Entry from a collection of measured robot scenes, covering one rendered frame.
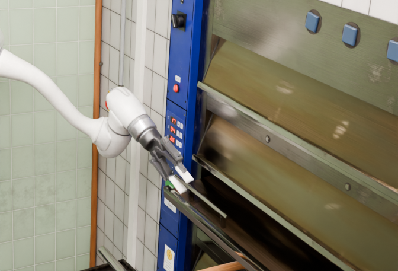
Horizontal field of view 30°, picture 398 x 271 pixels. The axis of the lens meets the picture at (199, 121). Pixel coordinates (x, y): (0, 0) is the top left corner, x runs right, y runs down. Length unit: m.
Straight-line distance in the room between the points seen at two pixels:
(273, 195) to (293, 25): 0.51
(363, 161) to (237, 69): 0.63
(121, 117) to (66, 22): 0.75
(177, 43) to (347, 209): 0.91
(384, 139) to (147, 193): 1.38
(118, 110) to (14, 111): 0.76
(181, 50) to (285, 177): 0.63
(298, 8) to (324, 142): 0.37
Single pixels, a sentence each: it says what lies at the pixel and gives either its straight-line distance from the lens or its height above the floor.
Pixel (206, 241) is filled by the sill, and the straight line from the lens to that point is 2.65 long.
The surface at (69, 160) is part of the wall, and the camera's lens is 3.41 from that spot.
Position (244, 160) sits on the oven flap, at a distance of 2.36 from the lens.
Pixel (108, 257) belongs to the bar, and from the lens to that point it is 2.51.
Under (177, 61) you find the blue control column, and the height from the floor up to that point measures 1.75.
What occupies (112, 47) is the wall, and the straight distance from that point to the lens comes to 3.16.
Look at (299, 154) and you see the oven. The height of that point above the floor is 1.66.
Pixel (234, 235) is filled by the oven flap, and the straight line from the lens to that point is 2.29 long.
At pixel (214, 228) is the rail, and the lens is 2.29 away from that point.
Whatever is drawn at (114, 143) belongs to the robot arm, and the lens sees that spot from 2.67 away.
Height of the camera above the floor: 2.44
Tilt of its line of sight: 20 degrees down
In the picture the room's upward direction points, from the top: 4 degrees clockwise
